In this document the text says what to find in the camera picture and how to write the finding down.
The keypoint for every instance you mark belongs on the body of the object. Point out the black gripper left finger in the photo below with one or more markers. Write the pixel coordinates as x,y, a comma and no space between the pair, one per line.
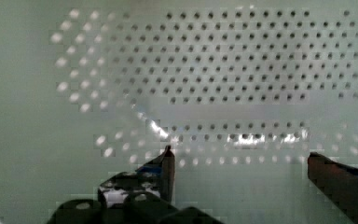
143,196

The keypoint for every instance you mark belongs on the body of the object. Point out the green plastic strainer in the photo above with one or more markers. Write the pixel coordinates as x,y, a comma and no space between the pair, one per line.
242,90

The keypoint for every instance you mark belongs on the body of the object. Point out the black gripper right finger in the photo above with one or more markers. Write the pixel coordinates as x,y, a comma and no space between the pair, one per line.
337,181

